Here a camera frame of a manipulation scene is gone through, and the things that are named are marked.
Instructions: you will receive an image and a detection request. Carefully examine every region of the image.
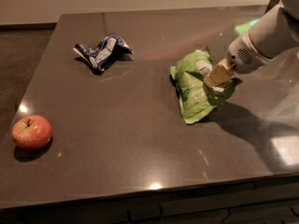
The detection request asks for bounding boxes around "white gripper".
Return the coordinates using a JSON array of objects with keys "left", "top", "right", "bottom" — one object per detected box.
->
[{"left": 204, "top": 32, "right": 272, "bottom": 88}]

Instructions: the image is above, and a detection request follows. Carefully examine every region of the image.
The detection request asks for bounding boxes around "green rice chip bag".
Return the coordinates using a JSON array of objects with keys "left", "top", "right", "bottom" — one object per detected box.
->
[{"left": 170, "top": 49, "right": 242, "bottom": 124}]

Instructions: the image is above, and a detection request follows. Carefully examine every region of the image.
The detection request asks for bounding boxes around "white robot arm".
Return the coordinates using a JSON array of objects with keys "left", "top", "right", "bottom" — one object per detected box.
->
[{"left": 204, "top": 0, "right": 299, "bottom": 88}]

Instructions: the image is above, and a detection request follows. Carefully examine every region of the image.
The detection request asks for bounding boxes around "blue white crumpled snack bag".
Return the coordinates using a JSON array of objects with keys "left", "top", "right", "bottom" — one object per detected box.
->
[{"left": 73, "top": 34, "right": 133, "bottom": 72}]

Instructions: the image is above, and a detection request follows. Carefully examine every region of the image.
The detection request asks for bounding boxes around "dark panel at table corner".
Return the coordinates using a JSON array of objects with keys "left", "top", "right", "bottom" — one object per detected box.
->
[{"left": 264, "top": 0, "right": 280, "bottom": 13}]

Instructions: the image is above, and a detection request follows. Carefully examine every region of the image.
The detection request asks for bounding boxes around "red apple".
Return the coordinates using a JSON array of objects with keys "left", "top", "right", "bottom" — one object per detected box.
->
[{"left": 11, "top": 115, "right": 52, "bottom": 150}]

